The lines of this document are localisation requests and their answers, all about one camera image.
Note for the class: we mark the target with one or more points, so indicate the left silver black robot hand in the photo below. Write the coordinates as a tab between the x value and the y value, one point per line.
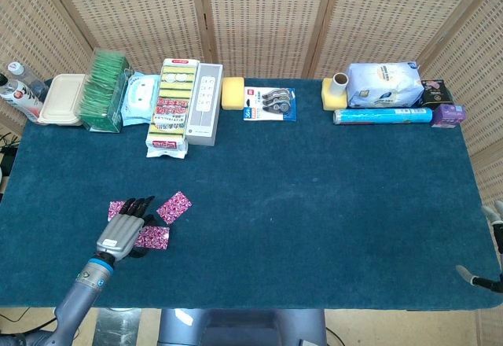
120	236

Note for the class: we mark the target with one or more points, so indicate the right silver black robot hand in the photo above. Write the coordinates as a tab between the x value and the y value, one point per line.
500	240

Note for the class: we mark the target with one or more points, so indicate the pink patterned sachet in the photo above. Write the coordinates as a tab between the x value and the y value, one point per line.
155	238
175	206
114	209

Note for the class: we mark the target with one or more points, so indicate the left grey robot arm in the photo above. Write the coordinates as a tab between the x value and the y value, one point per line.
74	302

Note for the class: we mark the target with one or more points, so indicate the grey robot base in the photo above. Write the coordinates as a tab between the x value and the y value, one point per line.
236	328

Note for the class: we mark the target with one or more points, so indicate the grey metal table leg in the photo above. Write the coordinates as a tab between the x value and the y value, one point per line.
118	328

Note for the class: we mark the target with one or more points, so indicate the yellow green sponge multipack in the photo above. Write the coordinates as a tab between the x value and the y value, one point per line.
171	114

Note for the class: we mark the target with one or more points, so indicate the small purple box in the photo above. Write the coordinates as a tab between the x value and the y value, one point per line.
448	116

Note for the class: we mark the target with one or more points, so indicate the light blue wet wipes pack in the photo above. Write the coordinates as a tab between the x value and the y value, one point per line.
139	96

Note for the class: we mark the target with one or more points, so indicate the green tea bag box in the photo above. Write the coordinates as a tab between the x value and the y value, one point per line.
102	94

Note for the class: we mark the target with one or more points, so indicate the beige lunch box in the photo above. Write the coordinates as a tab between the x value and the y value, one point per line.
61	100

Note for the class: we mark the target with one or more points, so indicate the white power strip box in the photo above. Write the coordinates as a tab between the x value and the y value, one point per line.
204	106

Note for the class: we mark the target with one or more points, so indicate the black box pink print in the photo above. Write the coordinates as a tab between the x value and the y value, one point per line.
436	94

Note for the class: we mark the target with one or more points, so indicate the dark blue felt table mat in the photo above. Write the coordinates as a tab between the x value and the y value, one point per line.
275	188

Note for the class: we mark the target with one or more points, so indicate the white bottle red label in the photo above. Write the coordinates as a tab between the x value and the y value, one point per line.
19	98

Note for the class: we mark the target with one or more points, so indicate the blue plastic wrap roll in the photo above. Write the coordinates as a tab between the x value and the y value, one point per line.
383	116

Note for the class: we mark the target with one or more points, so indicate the yellow sponge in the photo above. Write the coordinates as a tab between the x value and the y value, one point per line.
330	102
233	94

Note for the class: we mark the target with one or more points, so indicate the clear bottle white cap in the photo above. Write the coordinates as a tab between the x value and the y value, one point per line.
23	74

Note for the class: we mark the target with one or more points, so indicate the white blue tissue pack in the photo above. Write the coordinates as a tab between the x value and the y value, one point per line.
385	84

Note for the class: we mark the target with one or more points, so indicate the correction tape blister pack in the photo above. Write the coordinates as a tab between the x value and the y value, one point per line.
271	104

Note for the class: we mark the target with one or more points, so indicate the white paper roll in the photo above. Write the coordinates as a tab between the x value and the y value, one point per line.
340	84

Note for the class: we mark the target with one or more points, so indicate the wooden woven folding screen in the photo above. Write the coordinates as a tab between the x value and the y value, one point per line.
267	19

